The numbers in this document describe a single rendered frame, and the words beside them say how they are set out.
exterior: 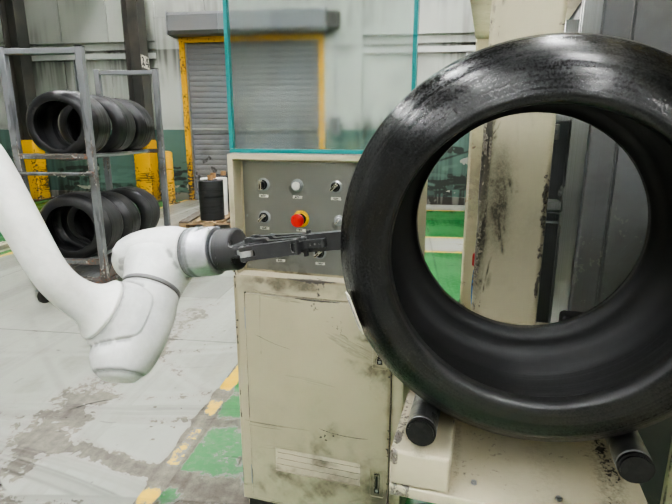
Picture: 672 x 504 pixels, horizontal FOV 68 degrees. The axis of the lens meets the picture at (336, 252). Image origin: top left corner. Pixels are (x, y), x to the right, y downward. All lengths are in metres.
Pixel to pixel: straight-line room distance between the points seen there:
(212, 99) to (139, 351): 9.69
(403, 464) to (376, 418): 0.80
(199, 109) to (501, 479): 9.99
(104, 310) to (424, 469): 0.54
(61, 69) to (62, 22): 0.88
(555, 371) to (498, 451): 0.17
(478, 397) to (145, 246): 0.60
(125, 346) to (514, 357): 0.67
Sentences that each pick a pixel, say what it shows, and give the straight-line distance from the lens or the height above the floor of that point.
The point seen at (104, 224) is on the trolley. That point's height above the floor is 0.64.
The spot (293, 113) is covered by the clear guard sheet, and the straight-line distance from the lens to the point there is 1.47.
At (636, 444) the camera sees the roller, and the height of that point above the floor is 0.92.
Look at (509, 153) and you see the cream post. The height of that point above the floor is 1.29.
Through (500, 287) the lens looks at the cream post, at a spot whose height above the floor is 1.02.
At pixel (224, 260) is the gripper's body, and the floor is 1.12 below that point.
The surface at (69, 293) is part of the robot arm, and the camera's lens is 0.84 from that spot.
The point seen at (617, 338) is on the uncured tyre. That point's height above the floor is 0.98.
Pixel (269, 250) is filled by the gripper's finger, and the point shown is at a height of 1.14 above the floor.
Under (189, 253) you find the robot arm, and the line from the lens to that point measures 0.89.
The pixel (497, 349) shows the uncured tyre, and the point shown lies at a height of 0.93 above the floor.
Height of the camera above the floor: 1.33
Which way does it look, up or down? 13 degrees down
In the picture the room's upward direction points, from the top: straight up
